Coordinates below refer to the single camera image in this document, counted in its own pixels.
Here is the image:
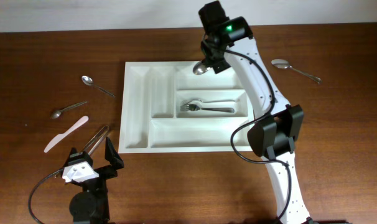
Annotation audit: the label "large metal spoon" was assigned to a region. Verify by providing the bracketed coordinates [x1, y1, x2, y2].
[271, 58, 322, 84]
[192, 61, 211, 75]

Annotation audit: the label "dark-handled metal fork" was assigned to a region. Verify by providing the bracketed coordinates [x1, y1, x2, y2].
[180, 104, 235, 113]

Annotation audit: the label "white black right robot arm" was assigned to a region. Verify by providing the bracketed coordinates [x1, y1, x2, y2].
[118, 1, 312, 223]

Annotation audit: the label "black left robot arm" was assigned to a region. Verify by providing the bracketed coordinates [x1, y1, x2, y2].
[62, 146, 124, 223]

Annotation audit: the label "pink plastic knife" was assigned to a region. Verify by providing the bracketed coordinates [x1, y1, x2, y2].
[44, 116, 89, 153]

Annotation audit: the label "metal tongs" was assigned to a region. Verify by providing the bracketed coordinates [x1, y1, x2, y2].
[82, 125, 110, 156]

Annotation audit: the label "small teaspoon far left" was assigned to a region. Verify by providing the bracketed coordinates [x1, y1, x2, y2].
[50, 101, 87, 119]

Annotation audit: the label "small teaspoon near tray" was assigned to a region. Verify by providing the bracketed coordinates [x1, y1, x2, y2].
[81, 75, 116, 98]

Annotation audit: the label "white plastic cutlery tray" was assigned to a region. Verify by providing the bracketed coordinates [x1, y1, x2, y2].
[118, 61, 254, 153]

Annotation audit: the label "black left camera cable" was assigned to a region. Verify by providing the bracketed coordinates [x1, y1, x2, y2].
[27, 169, 65, 224]

